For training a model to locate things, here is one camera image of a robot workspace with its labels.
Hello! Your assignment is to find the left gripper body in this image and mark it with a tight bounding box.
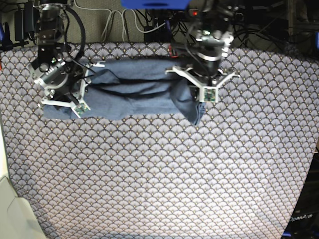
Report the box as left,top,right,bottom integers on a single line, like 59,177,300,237
185,39,229,84

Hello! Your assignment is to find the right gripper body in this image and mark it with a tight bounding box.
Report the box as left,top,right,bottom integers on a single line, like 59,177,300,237
29,58,87,100

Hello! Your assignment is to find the blue T-shirt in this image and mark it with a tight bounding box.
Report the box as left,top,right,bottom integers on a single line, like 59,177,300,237
42,58,207,126

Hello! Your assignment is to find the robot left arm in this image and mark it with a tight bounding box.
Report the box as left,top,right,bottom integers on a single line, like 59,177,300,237
185,0,239,86

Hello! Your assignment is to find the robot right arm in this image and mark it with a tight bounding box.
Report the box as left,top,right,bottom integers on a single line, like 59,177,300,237
29,0,86,103

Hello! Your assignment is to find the red table clamp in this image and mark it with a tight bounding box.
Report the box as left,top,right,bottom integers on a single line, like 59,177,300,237
169,45,178,58

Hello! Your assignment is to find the black power strip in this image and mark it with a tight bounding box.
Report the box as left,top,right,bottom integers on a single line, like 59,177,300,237
185,8,244,22

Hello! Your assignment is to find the black power adapter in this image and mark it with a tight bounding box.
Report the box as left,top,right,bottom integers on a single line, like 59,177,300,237
14,1,40,42

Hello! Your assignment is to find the fan-patterned table cloth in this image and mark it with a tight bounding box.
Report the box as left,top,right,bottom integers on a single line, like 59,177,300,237
0,48,319,239

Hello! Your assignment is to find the black OpenArm box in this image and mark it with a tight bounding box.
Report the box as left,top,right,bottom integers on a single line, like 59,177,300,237
281,153,319,239

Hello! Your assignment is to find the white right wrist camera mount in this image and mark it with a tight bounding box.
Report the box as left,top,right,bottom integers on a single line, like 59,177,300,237
41,62,105,117

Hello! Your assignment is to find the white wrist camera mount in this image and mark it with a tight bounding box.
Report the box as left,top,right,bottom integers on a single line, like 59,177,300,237
41,62,105,117
165,65,240,103

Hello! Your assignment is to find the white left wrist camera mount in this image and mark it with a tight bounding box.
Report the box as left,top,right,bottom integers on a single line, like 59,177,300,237
165,65,240,103

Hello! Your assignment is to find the white cable bundle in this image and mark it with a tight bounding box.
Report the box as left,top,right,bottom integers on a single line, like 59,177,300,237
74,0,167,43

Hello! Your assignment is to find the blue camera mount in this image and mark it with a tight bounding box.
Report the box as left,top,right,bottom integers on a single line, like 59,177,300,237
121,0,190,10

